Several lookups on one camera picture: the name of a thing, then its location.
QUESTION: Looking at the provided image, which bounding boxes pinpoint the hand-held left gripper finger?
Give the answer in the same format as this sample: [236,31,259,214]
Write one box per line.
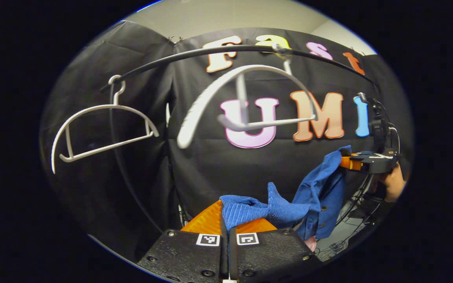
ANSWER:
[228,218,323,283]
[137,200,229,283]

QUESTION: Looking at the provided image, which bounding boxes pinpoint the blue corduroy jacket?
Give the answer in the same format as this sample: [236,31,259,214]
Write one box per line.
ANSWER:
[219,145,353,241]

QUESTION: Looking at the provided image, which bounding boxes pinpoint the white plastic clothes hanger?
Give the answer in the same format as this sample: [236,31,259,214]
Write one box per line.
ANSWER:
[177,45,318,150]
[51,75,160,175]

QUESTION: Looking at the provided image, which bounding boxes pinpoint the black tripod stand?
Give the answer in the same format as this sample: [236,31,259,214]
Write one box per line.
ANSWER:
[337,173,380,224]

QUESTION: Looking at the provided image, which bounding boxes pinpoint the black backdrop cloth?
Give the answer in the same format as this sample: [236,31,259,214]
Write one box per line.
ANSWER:
[40,20,415,262]

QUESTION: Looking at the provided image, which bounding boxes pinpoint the floor cables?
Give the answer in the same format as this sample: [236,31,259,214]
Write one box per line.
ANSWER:
[315,220,368,260]

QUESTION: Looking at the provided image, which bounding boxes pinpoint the black clothes rail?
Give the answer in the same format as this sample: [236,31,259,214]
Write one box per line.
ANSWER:
[100,44,376,232]

